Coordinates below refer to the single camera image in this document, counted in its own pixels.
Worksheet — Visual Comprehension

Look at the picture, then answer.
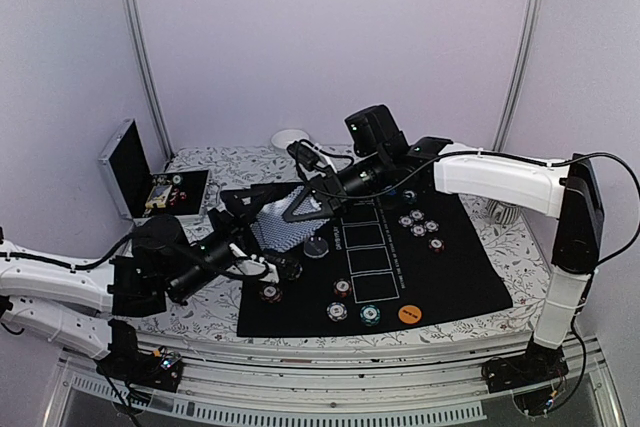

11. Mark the white ceramic bowl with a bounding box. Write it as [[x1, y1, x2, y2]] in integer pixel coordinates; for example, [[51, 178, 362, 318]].
[[270, 129, 310, 152]]

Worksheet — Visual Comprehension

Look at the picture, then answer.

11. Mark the white ribbed cup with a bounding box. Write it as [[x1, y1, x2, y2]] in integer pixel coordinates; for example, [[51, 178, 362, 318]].
[[487, 199, 520, 226]]

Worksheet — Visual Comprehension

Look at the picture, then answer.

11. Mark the green chip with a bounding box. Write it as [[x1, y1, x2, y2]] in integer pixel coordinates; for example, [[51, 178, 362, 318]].
[[360, 305, 381, 327], [403, 190, 417, 203]]

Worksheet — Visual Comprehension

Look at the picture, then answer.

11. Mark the black poker mat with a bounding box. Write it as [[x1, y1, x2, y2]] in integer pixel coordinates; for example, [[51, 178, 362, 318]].
[[236, 187, 513, 338]]

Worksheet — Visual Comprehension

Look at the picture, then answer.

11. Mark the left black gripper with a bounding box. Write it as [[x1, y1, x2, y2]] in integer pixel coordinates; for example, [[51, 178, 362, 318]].
[[170, 186, 285, 303]]

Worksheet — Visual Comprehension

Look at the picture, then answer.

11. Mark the white chip cluster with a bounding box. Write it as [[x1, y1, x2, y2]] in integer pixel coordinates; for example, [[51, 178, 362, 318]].
[[410, 210, 425, 222], [411, 225, 426, 237], [424, 221, 439, 233]]

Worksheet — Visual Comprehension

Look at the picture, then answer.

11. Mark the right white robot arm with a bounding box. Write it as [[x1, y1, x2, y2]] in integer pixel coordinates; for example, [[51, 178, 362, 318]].
[[285, 105, 604, 383]]

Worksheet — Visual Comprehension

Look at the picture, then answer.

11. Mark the red chip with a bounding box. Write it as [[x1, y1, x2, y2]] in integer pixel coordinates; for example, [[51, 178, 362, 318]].
[[259, 285, 283, 304], [428, 238, 445, 253], [333, 279, 352, 298]]

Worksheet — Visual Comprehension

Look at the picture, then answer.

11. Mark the clear dealer button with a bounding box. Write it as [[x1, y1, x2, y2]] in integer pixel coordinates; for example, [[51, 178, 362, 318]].
[[303, 236, 330, 259]]

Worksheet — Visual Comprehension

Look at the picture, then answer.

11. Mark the right aluminium frame post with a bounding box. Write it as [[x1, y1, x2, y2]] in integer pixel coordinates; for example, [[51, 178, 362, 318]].
[[492, 0, 542, 151]]

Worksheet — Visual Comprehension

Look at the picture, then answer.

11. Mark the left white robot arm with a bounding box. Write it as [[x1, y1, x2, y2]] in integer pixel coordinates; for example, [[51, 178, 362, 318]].
[[1, 188, 280, 381]]

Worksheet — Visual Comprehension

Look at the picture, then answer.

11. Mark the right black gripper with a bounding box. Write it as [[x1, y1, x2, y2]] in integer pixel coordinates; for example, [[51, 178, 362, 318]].
[[284, 149, 391, 223]]

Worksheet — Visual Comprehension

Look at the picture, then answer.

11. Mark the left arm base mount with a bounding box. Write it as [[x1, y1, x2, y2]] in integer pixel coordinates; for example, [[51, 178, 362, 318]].
[[96, 347, 184, 393]]

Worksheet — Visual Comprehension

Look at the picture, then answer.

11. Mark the silver poker chip case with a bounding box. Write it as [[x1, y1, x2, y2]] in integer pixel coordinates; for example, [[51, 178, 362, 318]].
[[98, 118, 215, 225]]

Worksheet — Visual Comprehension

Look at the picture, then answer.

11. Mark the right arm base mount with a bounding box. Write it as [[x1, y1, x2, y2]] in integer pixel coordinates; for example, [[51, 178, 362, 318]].
[[481, 341, 570, 393]]

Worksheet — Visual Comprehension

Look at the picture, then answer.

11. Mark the left aluminium frame post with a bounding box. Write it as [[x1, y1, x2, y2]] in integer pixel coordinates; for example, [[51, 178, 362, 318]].
[[122, 0, 175, 162]]

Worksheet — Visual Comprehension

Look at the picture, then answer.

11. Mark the orange big blind button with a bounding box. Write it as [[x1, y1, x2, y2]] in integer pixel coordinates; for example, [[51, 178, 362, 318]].
[[397, 305, 422, 325]]

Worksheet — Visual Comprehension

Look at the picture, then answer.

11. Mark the aluminium frame post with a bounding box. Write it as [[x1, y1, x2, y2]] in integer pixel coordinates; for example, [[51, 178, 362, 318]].
[[122, 0, 175, 162], [492, 0, 542, 151]]

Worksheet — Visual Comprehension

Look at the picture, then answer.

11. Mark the blue card deck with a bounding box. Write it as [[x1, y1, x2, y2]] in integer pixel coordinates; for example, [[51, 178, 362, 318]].
[[251, 186, 328, 252]]

